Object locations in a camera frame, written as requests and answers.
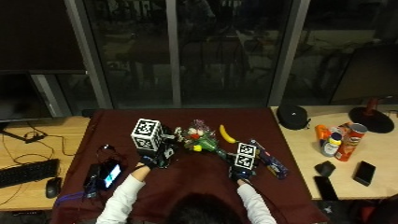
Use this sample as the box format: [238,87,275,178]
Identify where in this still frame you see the person's left hand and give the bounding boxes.
[138,125,179,170]

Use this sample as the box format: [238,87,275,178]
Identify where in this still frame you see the person's right hand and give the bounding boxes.
[226,151,258,182]

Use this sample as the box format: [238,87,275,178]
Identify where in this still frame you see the flower bouquet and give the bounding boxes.
[173,119,228,161]

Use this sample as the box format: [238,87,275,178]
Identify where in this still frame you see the small white marker cube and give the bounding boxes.
[234,142,258,171]

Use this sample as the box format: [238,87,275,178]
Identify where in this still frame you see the large white marker cube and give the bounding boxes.
[129,118,163,153]

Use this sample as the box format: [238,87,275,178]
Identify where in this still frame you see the yellow banana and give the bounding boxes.
[218,124,238,145]

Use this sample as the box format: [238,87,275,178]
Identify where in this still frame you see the blue snack packet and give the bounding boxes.
[248,138,290,180]

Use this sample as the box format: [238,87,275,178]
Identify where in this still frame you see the maroon tablecloth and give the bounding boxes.
[49,107,330,224]

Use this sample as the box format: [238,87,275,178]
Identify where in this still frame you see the black round pouch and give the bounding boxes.
[274,103,312,131]

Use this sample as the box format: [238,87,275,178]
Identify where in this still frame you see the black device with lit screen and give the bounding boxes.
[82,158,123,200]

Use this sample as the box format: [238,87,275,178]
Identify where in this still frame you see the black angular mouse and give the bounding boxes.
[312,160,336,178]

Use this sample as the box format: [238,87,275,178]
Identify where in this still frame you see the orange bottle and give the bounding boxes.
[314,124,332,147]

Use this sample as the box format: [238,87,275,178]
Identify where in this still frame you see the white bottle yellow cap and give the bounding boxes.
[319,132,343,158]

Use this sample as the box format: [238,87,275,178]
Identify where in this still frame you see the black phone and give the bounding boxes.
[312,175,339,202]
[351,160,376,188]

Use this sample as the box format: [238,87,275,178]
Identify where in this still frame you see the red chip can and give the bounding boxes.
[332,122,370,162]

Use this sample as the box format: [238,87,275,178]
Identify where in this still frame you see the black computer mouse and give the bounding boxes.
[45,176,63,200]

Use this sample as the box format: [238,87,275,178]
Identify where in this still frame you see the black keyboard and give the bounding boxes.
[0,158,61,189]

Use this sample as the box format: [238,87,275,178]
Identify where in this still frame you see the black monitor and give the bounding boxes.
[0,70,54,143]

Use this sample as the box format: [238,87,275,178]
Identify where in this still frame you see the monitor with red stand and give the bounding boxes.
[330,43,398,134]

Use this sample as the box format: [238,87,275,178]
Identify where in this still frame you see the black looped cable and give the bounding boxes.
[95,144,125,162]

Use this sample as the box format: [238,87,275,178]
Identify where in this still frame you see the grey window frame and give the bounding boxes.
[62,0,312,110]

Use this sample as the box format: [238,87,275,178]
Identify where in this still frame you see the purple strap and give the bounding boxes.
[53,190,86,208]

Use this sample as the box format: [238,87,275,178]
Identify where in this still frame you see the black desk cables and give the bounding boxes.
[0,120,77,206]

